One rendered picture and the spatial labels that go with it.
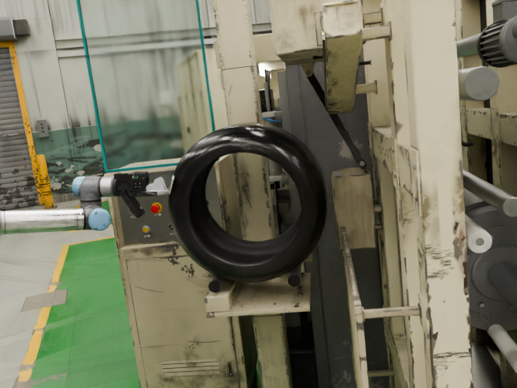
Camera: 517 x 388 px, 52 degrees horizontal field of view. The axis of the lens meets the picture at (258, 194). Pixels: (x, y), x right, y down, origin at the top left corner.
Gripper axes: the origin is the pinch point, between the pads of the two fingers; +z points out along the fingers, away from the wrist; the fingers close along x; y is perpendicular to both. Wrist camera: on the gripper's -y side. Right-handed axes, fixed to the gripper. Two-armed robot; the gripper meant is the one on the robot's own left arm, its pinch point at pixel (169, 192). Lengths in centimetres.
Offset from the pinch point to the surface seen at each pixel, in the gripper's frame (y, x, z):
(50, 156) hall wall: -89, 783, -458
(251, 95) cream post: 34, 27, 27
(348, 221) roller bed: -15, 20, 66
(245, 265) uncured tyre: -23.0, -12.2, 28.8
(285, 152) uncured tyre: 15.8, -11.0, 42.7
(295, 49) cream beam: 47, -35, 47
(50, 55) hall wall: 102, 798, -447
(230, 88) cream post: 36.7, 27.2, 19.0
